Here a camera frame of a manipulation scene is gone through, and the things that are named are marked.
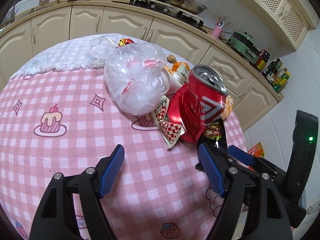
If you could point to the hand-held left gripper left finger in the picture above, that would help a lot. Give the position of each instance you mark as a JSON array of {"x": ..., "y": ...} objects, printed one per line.
[{"x": 112, "y": 172}]

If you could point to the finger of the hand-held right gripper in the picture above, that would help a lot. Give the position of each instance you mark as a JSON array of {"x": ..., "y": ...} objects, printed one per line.
[{"x": 241, "y": 154}]

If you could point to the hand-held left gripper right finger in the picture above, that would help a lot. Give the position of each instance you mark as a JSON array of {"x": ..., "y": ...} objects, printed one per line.
[{"x": 211, "y": 170}]

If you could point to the black foil wrapper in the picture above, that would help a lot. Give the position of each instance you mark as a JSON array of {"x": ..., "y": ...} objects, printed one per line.
[{"x": 221, "y": 135}]

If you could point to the large orange printed bag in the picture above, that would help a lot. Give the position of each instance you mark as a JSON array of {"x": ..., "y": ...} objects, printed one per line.
[{"x": 256, "y": 151}]

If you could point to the gold red candy wrapper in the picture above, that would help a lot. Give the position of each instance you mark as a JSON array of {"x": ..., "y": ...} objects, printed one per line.
[{"x": 212, "y": 131}]

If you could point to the pink checked tablecloth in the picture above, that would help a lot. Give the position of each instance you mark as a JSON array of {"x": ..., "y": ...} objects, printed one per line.
[{"x": 75, "y": 155}]

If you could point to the orange patterned snack packet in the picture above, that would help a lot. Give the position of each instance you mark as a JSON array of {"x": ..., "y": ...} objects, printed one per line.
[{"x": 228, "y": 105}]

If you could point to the red checkered paper wrapper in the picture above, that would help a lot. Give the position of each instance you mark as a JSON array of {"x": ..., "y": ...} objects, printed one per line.
[{"x": 170, "y": 130}]

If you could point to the yellow green oil bottle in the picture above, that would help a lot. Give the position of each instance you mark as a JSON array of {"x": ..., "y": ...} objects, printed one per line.
[{"x": 282, "y": 81}]

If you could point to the crushed red drink can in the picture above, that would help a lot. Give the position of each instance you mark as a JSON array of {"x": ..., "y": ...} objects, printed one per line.
[{"x": 195, "y": 105}]

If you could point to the dark brown bottle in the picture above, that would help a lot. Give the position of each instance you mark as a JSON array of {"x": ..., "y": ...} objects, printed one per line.
[{"x": 276, "y": 73}]

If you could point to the dark green glass bottle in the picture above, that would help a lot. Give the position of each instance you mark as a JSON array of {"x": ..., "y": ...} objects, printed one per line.
[{"x": 271, "y": 68}]

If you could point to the red label sauce bottle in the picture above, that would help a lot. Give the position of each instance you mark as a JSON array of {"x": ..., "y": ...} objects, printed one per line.
[{"x": 262, "y": 61}]

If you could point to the cream cabinet drawer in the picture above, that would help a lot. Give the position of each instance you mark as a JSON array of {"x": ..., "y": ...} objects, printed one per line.
[{"x": 225, "y": 62}]

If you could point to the white paper cup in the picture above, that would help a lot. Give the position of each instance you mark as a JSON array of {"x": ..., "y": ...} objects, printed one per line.
[{"x": 175, "y": 82}]

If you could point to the clear crumpled plastic bag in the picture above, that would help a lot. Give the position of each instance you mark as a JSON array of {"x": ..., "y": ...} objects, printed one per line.
[{"x": 135, "y": 80}]

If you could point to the green electric grill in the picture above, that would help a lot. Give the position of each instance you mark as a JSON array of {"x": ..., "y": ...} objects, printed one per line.
[{"x": 242, "y": 42}]

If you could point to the brown walnut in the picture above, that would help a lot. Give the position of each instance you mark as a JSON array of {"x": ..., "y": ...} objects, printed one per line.
[{"x": 171, "y": 58}]

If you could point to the clear plastic film wrapper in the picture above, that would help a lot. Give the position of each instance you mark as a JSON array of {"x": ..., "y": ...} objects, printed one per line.
[{"x": 100, "y": 47}]

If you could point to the white checked cloth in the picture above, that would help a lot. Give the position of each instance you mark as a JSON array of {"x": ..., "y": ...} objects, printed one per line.
[{"x": 67, "y": 52}]

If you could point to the shiny gold red foil wrapper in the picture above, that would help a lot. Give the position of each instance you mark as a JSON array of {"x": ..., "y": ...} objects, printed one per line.
[{"x": 125, "y": 42}]

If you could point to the cream kitchen base cabinet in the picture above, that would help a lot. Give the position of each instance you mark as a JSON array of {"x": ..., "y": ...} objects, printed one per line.
[{"x": 120, "y": 22}]

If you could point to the steel frying pan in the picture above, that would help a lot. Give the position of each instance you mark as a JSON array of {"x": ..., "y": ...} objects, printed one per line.
[{"x": 185, "y": 5}]

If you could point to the black gas stove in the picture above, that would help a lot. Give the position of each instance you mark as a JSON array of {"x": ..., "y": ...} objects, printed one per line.
[{"x": 150, "y": 3}]

